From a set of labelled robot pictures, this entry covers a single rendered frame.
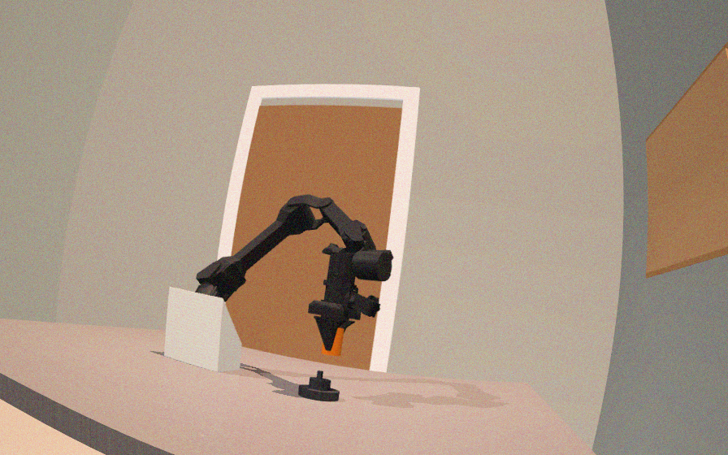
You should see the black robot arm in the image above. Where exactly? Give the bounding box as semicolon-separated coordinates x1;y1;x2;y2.
195;195;394;318

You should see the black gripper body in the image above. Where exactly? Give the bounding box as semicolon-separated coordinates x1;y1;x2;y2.
308;275;361;321

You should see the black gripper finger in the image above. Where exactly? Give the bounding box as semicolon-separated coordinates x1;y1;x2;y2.
338;320;354;333
314;316;345;351

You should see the orange knob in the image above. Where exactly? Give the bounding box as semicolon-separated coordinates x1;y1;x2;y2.
321;328;344;357

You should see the dark grey round pedestal with shaft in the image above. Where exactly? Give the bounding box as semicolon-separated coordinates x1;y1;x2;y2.
298;370;340;401

